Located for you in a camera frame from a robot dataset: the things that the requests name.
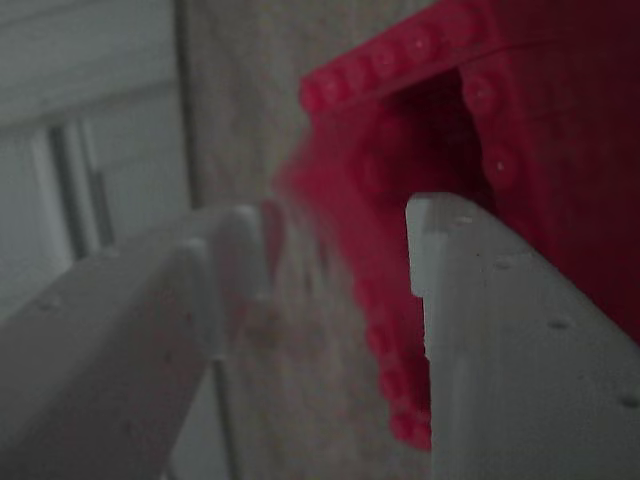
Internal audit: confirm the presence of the red Lego brick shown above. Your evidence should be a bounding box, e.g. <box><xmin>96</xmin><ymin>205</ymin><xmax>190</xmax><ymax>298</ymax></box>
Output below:
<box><xmin>269</xmin><ymin>130</ymin><xmax>433</xmax><ymax>454</ymax></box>

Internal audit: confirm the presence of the red plastic brick piece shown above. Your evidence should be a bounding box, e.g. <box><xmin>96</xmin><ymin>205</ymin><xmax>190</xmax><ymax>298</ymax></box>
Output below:
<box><xmin>298</xmin><ymin>0</ymin><xmax>640</xmax><ymax>347</ymax></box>

